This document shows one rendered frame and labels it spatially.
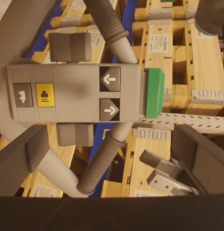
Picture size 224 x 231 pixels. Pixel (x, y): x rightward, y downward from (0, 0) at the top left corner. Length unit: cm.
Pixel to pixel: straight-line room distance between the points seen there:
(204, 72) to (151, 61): 38
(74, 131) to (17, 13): 20
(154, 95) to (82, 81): 11
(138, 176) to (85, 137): 70
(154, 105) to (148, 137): 73
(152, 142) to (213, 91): 52
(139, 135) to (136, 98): 75
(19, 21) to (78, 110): 16
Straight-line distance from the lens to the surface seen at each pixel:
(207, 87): 122
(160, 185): 31
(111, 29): 26
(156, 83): 27
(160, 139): 99
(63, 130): 28
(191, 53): 140
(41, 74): 27
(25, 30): 30
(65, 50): 27
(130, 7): 207
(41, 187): 110
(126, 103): 26
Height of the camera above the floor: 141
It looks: 14 degrees down
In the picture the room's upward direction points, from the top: 94 degrees clockwise
